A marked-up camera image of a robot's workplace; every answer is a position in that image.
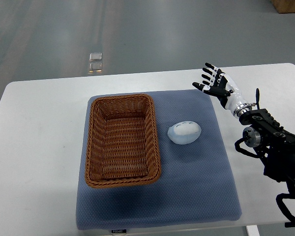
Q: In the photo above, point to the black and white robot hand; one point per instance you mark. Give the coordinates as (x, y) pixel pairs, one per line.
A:
(220, 85)

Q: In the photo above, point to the light blue plush toy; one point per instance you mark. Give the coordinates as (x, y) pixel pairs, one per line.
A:
(184, 132)

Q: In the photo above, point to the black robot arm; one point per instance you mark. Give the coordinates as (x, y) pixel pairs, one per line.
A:
(265, 139)

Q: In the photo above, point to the brown wicker basket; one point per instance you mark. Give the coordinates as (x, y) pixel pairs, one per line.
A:
(122, 144)

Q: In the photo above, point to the blue quilted cushion mat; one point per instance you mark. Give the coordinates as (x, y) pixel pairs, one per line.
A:
(196, 183)

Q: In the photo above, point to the lower metal floor plate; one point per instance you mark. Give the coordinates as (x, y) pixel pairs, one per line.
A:
(95, 67)

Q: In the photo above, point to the metal floor plate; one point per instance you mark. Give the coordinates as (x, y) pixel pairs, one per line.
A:
(95, 57)
(95, 67)

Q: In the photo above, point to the upper metal floor plate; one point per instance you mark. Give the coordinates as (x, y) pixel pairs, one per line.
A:
(95, 57)

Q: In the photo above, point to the white table leg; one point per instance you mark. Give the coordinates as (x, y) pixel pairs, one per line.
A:
(252, 230)

